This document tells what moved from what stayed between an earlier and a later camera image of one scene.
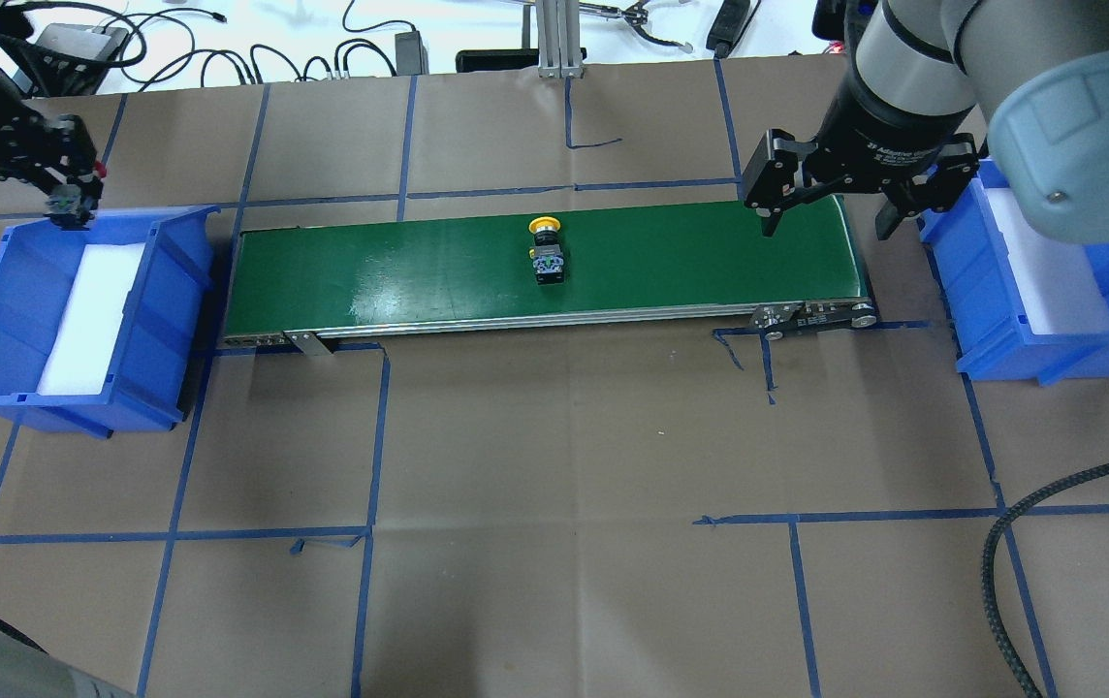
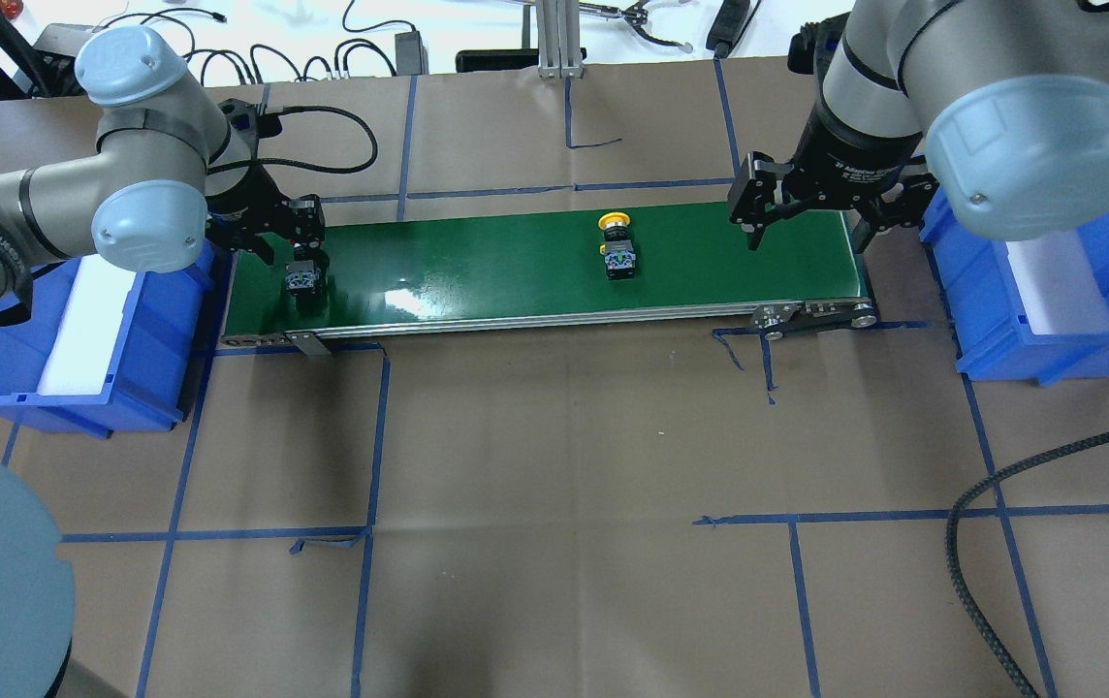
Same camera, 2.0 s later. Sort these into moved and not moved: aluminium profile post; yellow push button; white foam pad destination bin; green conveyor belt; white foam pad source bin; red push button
Moved: red push button; yellow push button
Not moved: aluminium profile post; white foam pad destination bin; white foam pad source bin; green conveyor belt
